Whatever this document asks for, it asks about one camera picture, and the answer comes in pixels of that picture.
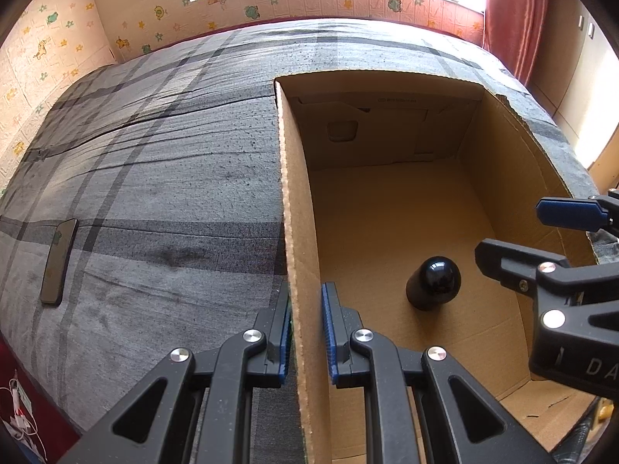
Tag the red bed sheet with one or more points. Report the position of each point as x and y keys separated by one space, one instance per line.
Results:
x=43 y=420

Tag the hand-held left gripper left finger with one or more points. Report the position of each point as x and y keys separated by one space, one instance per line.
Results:
x=285 y=362

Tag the brown cardboard box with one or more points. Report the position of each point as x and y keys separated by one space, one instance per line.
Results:
x=387 y=203

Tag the grey plaid blanket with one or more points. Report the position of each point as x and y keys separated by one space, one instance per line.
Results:
x=169 y=154

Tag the black round-top bottle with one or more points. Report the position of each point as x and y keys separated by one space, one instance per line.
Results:
x=433 y=280

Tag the red curtain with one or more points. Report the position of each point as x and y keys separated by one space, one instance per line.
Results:
x=512 y=19

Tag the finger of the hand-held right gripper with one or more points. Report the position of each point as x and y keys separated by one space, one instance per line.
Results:
x=512 y=261
x=570 y=211

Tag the black smartphone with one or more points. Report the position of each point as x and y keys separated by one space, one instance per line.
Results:
x=58 y=263

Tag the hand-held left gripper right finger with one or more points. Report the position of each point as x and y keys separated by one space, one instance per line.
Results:
x=329 y=333

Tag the beige cabinet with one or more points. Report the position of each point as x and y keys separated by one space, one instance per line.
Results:
x=580 y=82

